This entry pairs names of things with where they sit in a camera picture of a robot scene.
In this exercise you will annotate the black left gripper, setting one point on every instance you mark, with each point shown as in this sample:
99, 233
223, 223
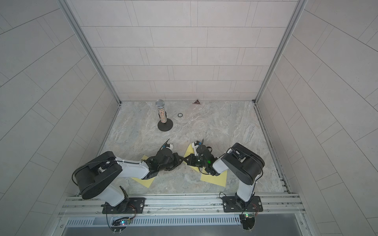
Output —
177, 158

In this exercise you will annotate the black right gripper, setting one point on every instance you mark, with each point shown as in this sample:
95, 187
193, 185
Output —
192, 158

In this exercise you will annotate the metal corner profile left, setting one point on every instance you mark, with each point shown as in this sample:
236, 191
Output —
86, 45

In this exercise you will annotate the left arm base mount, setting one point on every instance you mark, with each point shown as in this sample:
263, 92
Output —
124, 205

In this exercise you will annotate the right circuit board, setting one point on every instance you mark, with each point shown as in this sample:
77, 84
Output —
247, 221

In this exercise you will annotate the vent grille strip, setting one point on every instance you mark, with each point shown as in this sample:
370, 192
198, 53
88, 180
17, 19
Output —
174, 220

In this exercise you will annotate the metal corner profile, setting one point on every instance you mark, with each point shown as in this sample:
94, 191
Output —
284, 41
86, 45

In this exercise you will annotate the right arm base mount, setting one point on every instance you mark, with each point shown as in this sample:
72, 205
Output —
236, 204

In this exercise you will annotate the circuit board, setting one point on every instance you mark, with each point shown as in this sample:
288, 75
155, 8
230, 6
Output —
247, 221
120, 224

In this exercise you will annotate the red triangular sticker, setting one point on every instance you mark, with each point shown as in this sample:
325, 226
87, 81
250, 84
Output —
197, 102

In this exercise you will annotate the aluminium rail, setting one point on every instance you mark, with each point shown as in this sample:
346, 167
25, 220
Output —
207, 204

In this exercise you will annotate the yellow square paper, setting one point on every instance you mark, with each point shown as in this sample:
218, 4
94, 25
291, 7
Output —
189, 151

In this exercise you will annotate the metal corner profile right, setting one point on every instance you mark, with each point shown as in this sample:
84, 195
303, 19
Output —
284, 41

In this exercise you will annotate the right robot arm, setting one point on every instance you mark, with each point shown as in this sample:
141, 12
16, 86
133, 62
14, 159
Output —
246, 165

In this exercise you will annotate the black round-base stand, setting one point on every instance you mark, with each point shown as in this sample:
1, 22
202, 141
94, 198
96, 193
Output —
165, 124

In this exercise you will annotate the left circuit board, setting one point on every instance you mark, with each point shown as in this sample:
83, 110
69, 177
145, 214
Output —
120, 224

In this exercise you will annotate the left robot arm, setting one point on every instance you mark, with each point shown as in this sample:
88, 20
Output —
94, 179

